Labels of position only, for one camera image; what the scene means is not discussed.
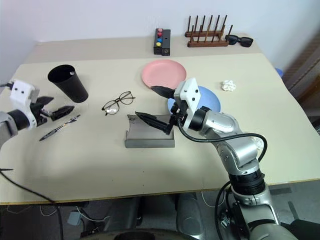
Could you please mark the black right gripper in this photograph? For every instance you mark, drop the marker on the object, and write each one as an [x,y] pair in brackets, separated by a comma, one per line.
[178,113]

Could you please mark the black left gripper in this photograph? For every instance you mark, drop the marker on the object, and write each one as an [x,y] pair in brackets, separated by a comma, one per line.
[38,113]

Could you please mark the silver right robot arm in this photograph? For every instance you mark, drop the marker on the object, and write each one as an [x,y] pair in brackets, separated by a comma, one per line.
[225,125]

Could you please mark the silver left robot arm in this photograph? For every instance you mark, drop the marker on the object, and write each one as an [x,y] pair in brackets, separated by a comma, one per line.
[5,125]

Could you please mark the black plastic cup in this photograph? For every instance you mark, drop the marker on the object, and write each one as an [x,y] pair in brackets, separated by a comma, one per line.
[68,82]

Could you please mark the grey open glasses case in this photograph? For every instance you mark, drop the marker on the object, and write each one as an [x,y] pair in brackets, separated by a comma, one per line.
[150,133]

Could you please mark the black marker pen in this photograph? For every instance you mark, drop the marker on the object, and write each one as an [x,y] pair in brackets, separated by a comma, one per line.
[60,127]

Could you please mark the pink plate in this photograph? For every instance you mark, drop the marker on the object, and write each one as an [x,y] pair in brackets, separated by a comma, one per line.
[163,73]

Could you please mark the thin black-rimmed eyeglasses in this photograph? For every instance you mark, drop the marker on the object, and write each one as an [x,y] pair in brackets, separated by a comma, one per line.
[117,102]

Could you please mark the blue plate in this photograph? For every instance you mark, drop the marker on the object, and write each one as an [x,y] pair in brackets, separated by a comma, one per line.
[210,100]

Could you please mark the black button box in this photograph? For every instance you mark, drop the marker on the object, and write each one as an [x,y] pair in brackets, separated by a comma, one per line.
[162,41]

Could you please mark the white crumpled paper ball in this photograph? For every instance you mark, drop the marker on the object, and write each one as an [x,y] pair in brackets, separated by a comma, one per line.
[228,85]
[259,143]

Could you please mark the wooden peg rack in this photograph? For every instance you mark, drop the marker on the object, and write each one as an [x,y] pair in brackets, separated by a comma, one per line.
[207,33]

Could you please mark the black sunglasses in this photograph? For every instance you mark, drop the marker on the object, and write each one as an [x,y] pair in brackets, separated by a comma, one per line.
[238,40]

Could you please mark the grey power adapter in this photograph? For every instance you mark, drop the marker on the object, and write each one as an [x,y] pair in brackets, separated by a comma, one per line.
[73,218]

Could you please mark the dark grey rounded shape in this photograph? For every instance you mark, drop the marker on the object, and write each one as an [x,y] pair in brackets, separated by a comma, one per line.
[188,217]

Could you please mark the blue round object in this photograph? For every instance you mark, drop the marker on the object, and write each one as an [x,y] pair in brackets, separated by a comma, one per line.
[280,72]

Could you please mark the brown wooden furniture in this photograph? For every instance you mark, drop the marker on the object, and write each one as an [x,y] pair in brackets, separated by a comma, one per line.
[305,72]

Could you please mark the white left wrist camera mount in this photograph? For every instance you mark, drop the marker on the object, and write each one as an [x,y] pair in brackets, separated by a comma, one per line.
[21,93]

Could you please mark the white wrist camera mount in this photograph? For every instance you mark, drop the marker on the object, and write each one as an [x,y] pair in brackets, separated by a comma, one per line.
[191,92]
[21,93]

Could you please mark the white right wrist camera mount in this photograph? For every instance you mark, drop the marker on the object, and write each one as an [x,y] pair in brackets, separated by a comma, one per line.
[191,92]

